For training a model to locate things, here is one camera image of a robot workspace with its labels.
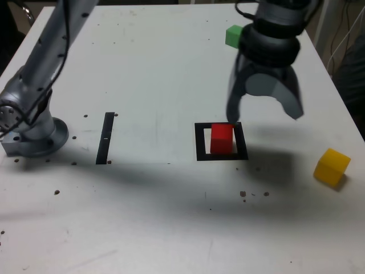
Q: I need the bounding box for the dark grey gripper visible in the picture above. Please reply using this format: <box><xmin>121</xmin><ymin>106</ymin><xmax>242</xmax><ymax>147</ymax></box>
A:
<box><xmin>226</xmin><ymin>53</ymin><xmax>305</xmax><ymax>126</ymax></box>

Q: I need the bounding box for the red cube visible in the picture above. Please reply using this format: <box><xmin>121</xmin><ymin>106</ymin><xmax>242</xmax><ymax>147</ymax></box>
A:
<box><xmin>210</xmin><ymin>123</ymin><xmax>236</xmax><ymax>155</ymax></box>

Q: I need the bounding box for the green cube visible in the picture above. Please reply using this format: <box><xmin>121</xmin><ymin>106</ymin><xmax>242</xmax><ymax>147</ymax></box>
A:
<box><xmin>225</xmin><ymin>25</ymin><xmax>244</xmax><ymax>49</ymax></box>

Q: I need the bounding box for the yellow cube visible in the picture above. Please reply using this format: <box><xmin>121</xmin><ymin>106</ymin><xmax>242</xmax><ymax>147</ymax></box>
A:
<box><xmin>313</xmin><ymin>147</ymin><xmax>352</xmax><ymax>188</ymax></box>

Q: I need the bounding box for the black tape square outline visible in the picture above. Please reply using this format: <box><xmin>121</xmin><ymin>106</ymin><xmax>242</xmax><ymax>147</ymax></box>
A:
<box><xmin>194</xmin><ymin>122</ymin><xmax>249</xmax><ymax>162</ymax></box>

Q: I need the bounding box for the black tape strip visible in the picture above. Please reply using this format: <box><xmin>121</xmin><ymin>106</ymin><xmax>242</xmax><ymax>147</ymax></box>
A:
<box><xmin>95</xmin><ymin>112</ymin><xmax>115</xmax><ymax>166</ymax></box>

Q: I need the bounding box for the curved metal chair part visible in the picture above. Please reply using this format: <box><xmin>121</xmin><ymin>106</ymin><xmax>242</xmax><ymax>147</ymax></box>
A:
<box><xmin>22</xmin><ymin>5</ymin><xmax>35</xmax><ymax>23</ymax></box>

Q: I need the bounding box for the white upright post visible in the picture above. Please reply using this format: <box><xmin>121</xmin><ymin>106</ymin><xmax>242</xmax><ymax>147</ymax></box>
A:
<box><xmin>313</xmin><ymin>0</ymin><xmax>329</xmax><ymax>49</ymax></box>

